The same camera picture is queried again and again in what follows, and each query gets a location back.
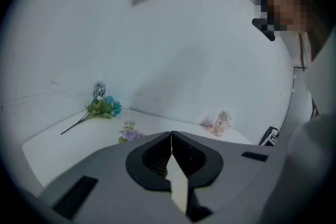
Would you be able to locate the frosted glass door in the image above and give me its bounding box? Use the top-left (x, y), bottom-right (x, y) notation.
top-left (279, 65), bottom-right (312, 137)

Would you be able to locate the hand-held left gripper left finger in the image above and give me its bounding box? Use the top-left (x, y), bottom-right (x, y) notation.
top-left (39, 131), bottom-right (185, 224)

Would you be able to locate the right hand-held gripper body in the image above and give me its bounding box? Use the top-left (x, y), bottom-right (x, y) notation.
top-left (259, 126), bottom-right (280, 147)

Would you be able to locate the black head-worn camera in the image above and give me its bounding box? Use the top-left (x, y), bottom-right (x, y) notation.
top-left (251, 0), bottom-right (278, 42)

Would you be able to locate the purple flower bouquet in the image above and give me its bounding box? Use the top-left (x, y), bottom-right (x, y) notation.
top-left (118, 120), bottom-right (146, 145)

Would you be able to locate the blue flower bunch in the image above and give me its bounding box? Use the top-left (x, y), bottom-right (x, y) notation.
top-left (60, 95), bottom-right (123, 136)

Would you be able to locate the person's face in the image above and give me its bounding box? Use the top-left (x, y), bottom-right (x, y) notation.
top-left (254, 0), bottom-right (316, 35)

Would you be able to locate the person's beige top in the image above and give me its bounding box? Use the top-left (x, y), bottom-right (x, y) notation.
top-left (259, 34), bottom-right (336, 224)

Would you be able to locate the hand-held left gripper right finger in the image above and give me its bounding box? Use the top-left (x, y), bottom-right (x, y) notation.
top-left (172, 131), bottom-right (285, 224)

